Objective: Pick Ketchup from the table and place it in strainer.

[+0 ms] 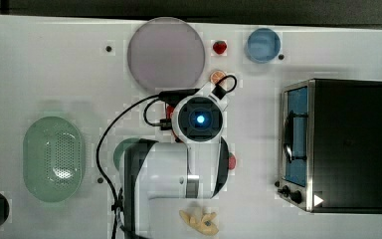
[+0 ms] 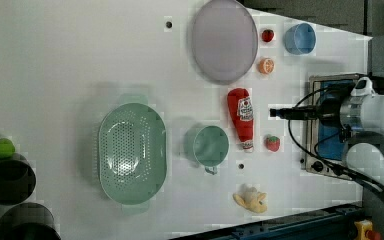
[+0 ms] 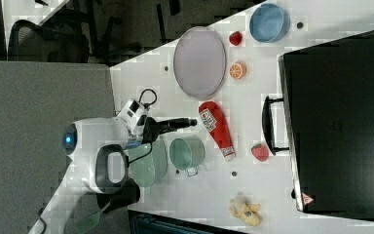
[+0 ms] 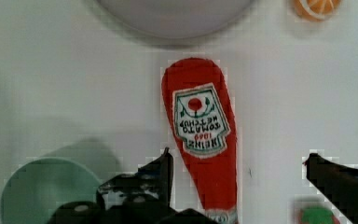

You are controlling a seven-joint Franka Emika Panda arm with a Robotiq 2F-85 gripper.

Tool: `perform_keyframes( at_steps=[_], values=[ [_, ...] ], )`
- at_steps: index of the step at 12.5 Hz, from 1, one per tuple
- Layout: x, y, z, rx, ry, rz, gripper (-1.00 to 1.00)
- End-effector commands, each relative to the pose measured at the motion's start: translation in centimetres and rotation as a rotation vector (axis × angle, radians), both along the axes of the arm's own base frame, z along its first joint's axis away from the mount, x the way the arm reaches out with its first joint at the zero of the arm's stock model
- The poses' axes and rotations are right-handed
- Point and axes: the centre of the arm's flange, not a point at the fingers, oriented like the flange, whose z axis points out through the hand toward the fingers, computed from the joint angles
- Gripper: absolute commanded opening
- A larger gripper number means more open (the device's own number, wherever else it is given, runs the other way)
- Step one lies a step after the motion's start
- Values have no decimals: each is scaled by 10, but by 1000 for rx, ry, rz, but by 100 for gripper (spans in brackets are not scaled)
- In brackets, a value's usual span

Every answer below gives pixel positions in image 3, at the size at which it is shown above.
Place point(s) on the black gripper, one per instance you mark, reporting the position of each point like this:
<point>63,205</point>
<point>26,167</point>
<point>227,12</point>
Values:
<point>152,128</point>

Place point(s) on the red plush ketchup bottle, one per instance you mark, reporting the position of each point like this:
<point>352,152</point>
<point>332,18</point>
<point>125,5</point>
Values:
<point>215,123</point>

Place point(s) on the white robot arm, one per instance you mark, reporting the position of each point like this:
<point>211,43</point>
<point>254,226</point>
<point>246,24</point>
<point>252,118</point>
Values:
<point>98,162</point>

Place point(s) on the green perforated strainer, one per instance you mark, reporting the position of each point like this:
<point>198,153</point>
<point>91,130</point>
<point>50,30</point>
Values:
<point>149,163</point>

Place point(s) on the green metal mug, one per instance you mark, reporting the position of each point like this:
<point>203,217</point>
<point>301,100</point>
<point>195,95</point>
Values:
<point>186,154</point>

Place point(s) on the lavender round plate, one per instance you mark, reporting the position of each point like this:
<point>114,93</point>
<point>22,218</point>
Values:
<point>199,62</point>

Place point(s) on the plush orange slice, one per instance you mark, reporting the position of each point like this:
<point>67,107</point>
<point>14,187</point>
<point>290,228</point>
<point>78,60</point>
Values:
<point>237,70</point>

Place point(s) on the large plush strawberry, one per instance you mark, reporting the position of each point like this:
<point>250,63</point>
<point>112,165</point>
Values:
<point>260,151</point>

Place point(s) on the green spatula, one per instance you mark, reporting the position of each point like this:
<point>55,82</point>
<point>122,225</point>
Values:
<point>90,222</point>

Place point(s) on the black office chair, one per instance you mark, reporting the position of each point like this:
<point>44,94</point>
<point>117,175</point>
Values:
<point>68,35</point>

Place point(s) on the red plush strawberry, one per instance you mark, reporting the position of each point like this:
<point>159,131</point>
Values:
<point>236,38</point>

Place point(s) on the plush peeled banana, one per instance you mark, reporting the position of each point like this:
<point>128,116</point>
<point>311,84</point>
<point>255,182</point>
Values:
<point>246,212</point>

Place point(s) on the blue bowl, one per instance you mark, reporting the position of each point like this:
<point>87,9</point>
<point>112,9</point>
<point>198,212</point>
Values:
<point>269,23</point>

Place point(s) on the black toaster oven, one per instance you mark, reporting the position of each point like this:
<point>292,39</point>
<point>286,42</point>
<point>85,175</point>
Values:
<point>328,100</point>

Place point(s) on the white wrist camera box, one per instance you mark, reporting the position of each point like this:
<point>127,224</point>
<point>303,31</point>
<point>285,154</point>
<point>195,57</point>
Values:
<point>134,115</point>

